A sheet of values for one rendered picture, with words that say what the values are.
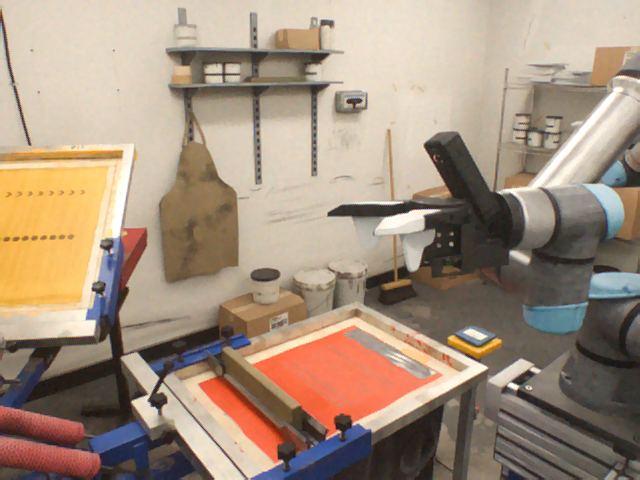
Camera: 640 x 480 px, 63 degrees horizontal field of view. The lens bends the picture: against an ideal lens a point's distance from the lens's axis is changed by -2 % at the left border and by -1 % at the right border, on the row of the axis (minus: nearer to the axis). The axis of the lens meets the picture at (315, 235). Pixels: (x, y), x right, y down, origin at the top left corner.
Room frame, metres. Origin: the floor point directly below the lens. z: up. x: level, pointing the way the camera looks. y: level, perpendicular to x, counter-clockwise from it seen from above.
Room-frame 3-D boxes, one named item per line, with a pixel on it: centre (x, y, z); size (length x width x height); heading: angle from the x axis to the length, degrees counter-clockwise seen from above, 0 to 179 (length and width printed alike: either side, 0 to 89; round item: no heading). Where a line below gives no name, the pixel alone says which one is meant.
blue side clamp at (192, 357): (1.41, 0.34, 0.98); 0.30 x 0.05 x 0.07; 128
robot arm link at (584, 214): (0.63, -0.32, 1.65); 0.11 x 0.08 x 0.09; 106
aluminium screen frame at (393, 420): (1.34, -0.02, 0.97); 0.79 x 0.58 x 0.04; 128
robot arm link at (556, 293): (0.65, -0.31, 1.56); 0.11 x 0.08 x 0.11; 16
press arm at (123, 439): (0.99, 0.42, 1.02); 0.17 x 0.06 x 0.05; 128
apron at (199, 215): (3.22, 0.74, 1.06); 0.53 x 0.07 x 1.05; 128
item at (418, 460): (1.22, -0.18, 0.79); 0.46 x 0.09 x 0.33; 128
